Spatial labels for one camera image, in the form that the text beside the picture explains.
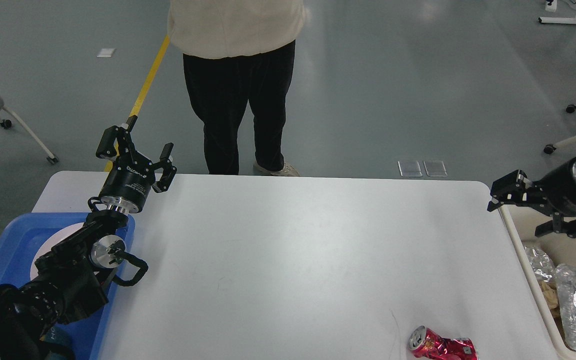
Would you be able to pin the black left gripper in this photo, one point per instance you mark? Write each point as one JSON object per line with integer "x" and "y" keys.
{"x": 133, "y": 174}

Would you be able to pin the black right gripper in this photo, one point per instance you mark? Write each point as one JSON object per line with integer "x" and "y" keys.
{"x": 555, "y": 192}

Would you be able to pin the brown paper ball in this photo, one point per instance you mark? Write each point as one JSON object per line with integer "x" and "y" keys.
{"x": 550, "y": 295}

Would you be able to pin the pink plate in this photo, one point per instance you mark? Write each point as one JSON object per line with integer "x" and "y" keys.
{"x": 50, "y": 242}

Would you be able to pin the crushed red can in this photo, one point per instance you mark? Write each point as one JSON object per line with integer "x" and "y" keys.
{"x": 426, "y": 343}

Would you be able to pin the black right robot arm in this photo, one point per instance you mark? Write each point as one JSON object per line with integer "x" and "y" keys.
{"x": 554, "y": 196}

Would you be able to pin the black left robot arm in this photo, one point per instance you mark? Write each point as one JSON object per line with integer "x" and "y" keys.
{"x": 74, "y": 274}

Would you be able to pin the beige plastic bin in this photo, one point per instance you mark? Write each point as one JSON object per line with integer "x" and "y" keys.
{"x": 520, "y": 223}

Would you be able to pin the clear floor plates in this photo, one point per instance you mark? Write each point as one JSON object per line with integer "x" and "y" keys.
{"x": 417, "y": 169}

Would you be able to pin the blue plastic tray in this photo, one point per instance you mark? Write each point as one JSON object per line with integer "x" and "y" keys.
{"x": 20, "y": 242}

